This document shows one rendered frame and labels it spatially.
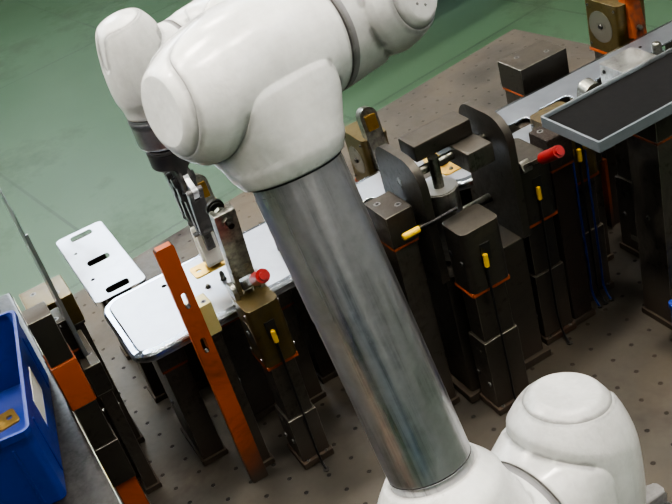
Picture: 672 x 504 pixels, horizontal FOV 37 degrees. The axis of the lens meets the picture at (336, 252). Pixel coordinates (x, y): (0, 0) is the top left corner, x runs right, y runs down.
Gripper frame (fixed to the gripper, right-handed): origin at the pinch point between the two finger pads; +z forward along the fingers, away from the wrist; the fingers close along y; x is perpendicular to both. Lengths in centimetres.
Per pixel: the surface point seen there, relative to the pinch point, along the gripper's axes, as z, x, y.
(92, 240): 7.7, 13.7, 34.5
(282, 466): 37.8, 5.3, -16.0
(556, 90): 8, -78, 5
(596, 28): 8, -102, 20
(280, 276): 7.8, -8.2, -7.6
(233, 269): -3.1, 0.9, -15.8
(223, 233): -10.3, 0.6, -16.9
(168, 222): 108, -34, 212
